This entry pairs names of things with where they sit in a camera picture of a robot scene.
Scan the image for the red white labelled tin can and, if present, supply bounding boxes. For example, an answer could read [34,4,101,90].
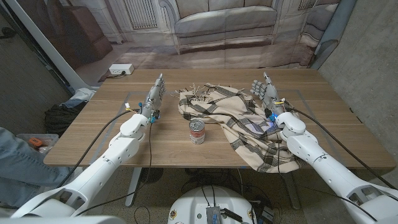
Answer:
[188,118,206,145]

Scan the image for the grey finned torso module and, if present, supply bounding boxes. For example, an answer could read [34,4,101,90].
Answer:
[205,205,222,224]

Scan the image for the black bag on floor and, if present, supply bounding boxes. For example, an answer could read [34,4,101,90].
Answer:
[44,101,88,138]

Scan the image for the grey table leg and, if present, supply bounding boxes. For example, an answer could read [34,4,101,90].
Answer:
[281,172,302,210]

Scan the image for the clear plastic storage bin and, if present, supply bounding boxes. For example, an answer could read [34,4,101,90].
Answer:
[16,133,60,155]

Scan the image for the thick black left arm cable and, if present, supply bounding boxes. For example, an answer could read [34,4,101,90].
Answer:
[55,109,139,189]

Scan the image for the white slanted frame post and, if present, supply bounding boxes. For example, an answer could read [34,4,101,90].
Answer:
[4,0,91,91]

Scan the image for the thin black left hand cable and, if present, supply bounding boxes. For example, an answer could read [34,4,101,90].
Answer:
[74,121,154,217]

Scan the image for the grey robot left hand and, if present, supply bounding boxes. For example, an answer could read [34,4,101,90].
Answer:
[139,73,167,124]

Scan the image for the beige plaid fringed scarf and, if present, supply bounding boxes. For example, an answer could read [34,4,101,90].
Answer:
[174,82,308,174]

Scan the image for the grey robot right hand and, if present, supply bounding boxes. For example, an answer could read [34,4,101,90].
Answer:
[250,72,287,121]

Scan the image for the thin black hand cable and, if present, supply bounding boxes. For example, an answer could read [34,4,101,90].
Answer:
[275,133,379,222]
[74,121,154,217]

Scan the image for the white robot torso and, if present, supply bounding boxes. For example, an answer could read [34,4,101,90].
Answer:
[167,185,258,224]

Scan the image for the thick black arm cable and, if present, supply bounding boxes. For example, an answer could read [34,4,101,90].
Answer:
[55,109,139,189]
[287,106,398,191]

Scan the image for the white table leg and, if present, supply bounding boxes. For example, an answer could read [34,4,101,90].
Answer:
[124,167,143,208]

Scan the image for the thin black right hand cable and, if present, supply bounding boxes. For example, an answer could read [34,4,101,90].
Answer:
[275,133,379,222]

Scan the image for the white power strip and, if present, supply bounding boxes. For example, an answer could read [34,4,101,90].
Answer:
[108,63,135,76]

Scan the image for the person leg in jeans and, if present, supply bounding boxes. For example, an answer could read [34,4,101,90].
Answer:
[0,126,71,209]

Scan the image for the printed sofa room backdrop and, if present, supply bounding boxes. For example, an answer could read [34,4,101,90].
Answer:
[12,0,343,83]

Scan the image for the white blue crumpled cloth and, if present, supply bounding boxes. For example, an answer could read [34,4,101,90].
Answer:
[63,88,96,108]

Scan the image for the blue grey padded post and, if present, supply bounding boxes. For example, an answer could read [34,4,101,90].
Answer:
[310,0,357,69]

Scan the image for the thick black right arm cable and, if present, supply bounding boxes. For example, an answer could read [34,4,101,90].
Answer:
[287,106,398,191]

